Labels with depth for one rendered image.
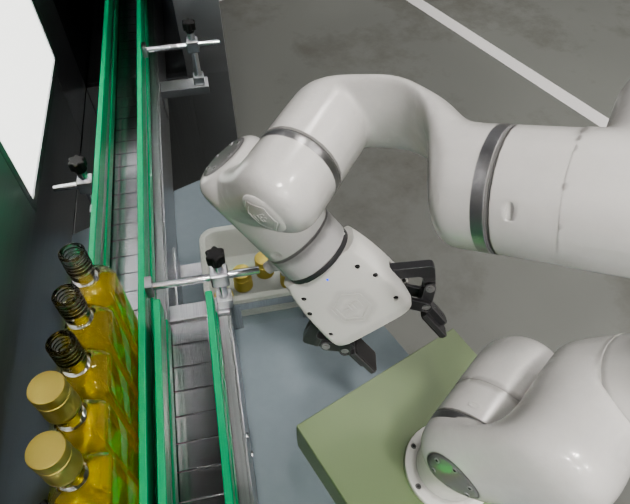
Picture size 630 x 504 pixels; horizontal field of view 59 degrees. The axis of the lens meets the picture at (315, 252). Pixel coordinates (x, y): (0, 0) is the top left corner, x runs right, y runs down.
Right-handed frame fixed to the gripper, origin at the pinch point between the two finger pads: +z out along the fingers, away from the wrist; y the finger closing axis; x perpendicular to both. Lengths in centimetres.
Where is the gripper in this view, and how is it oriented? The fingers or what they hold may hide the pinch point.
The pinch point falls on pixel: (402, 341)
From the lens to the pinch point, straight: 64.3
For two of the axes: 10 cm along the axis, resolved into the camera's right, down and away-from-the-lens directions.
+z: 6.3, 6.5, 4.2
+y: 7.7, -5.0, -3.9
